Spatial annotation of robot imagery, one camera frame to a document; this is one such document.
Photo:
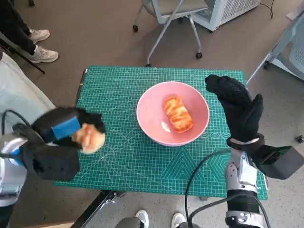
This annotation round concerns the small black floor object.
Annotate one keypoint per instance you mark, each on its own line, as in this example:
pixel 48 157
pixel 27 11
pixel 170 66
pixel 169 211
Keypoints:
pixel 299 139

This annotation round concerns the white perforated cabinet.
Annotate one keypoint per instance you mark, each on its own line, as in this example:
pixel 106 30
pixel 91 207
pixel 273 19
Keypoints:
pixel 234 10

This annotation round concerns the grey office chair with casters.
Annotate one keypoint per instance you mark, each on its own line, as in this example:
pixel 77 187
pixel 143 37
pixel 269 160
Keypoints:
pixel 181 7

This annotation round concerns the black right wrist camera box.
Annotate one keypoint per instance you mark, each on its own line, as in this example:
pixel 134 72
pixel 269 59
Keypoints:
pixel 275 164

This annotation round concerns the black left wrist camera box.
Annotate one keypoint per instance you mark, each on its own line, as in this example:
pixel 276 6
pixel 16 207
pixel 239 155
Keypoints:
pixel 54 164

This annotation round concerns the round pale toy bread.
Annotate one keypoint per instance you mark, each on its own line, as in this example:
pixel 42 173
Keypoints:
pixel 90 140

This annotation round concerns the white mesh chair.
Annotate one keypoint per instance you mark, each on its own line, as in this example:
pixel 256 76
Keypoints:
pixel 297 50

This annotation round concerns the black knitted gloved right hand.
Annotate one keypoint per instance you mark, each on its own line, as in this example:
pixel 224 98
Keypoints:
pixel 240 111

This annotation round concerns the grey chair with black frame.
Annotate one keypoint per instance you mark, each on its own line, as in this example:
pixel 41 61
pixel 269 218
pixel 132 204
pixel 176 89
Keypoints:
pixel 39 69

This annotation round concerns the seated person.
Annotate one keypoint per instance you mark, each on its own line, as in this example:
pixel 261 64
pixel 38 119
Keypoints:
pixel 19 95

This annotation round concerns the black left hand blue tape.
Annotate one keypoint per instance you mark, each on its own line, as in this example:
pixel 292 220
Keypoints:
pixel 61 126

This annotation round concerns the black metal table bracket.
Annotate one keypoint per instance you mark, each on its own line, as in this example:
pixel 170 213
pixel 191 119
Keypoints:
pixel 97 207

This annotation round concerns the long glazed toy bread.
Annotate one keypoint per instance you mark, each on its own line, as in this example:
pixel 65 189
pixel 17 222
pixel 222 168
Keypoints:
pixel 178 114

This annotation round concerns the standing person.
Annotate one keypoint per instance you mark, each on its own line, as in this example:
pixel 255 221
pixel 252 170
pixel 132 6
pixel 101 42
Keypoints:
pixel 14 23

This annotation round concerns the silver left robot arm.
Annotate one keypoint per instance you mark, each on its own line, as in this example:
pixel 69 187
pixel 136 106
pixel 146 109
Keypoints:
pixel 9 171

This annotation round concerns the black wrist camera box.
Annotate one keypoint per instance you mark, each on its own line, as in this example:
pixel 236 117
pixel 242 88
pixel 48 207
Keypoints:
pixel 275 164
pixel 54 164

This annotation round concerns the pink bowl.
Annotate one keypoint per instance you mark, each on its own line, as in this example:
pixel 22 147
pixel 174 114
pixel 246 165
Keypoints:
pixel 152 107

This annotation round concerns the green cutting mat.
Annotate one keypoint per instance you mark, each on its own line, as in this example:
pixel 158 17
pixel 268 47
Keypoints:
pixel 142 166

